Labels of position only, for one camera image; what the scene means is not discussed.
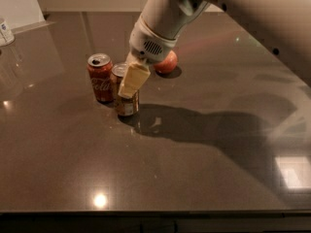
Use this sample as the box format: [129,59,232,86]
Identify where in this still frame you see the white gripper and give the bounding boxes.
[119,17,177,99]

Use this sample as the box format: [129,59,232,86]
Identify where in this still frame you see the orange soda can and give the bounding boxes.
[110,62,139,117]

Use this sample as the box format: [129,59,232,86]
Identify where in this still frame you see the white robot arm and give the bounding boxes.
[119,0,311,98]

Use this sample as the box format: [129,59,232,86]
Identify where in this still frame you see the red coke can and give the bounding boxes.
[87,53,113,103]

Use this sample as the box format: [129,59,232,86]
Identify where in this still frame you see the red apple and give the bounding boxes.
[154,50,178,75]

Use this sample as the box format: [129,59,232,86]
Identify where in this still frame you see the white container at edge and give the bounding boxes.
[0,17,15,46]

